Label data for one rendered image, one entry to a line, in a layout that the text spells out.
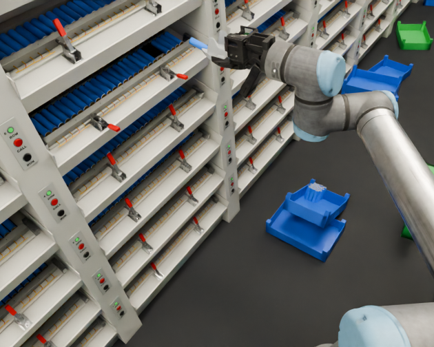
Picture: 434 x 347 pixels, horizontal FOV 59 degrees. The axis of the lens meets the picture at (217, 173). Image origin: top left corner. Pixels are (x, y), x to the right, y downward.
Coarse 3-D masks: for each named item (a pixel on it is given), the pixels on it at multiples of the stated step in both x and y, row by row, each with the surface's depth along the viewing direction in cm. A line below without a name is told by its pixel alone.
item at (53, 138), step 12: (180, 48) 119; (168, 60) 116; (180, 60) 118; (144, 72) 111; (132, 84) 108; (108, 96) 104; (120, 96) 106; (96, 108) 101; (108, 108) 103; (72, 120) 97; (84, 120) 99; (60, 132) 95; (48, 144) 93
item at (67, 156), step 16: (176, 32) 126; (192, 32) 122; (112, 64) 114; (176, 64) 118; (192, 64) 119; (208, 64) 127; (160, 80) 113; (176, 80) 115; (128, 96) 108; (144, 96) 109; (160, 96) 113; (112, 112) 104; (128, 112) 105; (144, 112) 111; (64, 144) 96; (80, 144) 97; (96, 144) 100; (64, 160) 93; (80, 160) 98
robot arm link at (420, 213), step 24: (360, 96) 91; (384, 96) 90; (360, 120) 88; (384, 120) 84; (384, 144) 79; (408, 144) 78; (384, 168) 77; (408, 168) 73; (408, 192) 70; (432, 192) 67; (408, 216) 68; (432, 216) 64; (432, 240) 62; (432, 264) 61
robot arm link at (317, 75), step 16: (288, 48) 87; (304, 48) 86; (288, 64) 86; (304, 64) 84; (320, 64) 82; (336, 64) 81; (288, 80) 88; (304, 80) 85; (320, 80) 82; (336, 80) 84; (304, 96) 87; (320, 96) 86
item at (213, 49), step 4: (208, 40) 98; (212, 40) 97; (208, 44) 99; (212, 44) 98; (216, 44) 97; (204, 48) 103; (208, 48) 100; (212, 48) 99; (216, 48) 98; (220, 48) 97; (204, 52) 102; (208, 52) 101; (212, 52) 100; (216, 52) 99; (220, 52) 98; (224, 52) 97; (208, 56) 101; (216, 56) 99; (220, 56) 99; (224, 56) 98
